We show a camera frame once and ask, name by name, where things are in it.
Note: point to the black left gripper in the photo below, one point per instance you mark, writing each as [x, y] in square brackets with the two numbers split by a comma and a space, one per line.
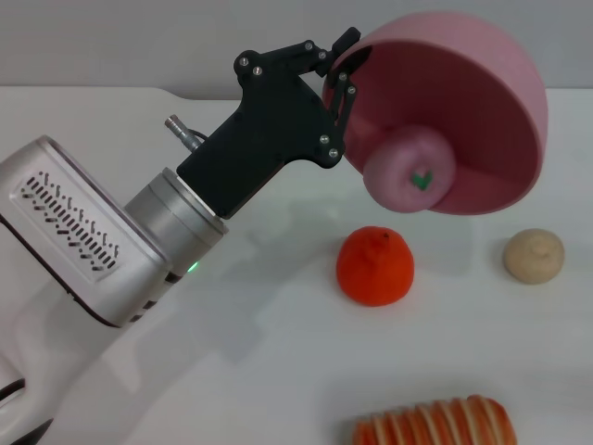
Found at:
[268, 125]

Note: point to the pink toy peach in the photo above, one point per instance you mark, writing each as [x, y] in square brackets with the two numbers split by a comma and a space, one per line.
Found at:
[403, 171]

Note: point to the pink plastic bowl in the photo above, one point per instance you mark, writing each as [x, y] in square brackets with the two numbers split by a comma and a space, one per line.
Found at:
[486, 92]

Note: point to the red orange toy fruit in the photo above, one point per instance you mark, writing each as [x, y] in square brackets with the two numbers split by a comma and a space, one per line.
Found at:
[375, 273]

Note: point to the beige toy mushroom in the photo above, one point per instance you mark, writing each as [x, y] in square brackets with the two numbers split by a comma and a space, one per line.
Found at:
[533, 257]

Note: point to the orange white striped toy bread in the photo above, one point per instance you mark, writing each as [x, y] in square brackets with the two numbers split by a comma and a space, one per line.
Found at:
[435, 422]

